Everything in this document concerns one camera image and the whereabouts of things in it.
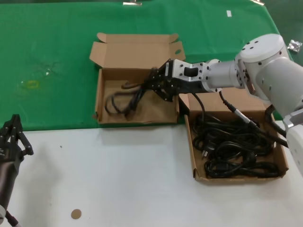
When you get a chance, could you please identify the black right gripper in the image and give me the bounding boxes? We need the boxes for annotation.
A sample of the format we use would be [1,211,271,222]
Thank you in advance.
[148,59,209,102]

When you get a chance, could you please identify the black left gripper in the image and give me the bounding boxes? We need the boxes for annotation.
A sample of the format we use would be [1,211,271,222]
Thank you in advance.
[0,114,34,206]

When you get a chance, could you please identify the cardboard box with oval hole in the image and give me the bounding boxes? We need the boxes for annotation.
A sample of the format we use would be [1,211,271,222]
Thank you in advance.
[89,33,186,125]

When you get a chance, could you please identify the cardboard box with round hole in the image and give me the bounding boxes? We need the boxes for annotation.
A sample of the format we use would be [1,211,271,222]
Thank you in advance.
[178,93,290,184]

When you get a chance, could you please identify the clear plastic scrap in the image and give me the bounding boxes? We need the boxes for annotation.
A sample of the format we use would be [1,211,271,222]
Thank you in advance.
[35,60,60,76]

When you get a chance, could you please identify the green table cloth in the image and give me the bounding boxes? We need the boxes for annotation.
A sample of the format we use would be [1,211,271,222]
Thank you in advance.
[0,0,303,132]

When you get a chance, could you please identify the small clear plastic bag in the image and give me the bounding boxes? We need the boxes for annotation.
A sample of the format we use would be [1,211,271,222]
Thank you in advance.
[287,39,303,52]

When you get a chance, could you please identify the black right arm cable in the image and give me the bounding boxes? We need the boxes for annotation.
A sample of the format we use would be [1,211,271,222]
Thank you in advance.
[192,92,206,119]

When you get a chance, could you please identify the black power cable grey plug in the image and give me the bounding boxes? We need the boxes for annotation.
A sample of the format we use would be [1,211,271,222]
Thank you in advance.
[201,140,275,166]

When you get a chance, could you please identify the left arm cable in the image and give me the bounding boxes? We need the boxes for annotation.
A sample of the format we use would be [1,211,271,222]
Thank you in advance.
[4,209,20,227]

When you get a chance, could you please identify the cable with silver connector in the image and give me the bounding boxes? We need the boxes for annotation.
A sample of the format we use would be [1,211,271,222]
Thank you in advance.
[219,91,261,131]

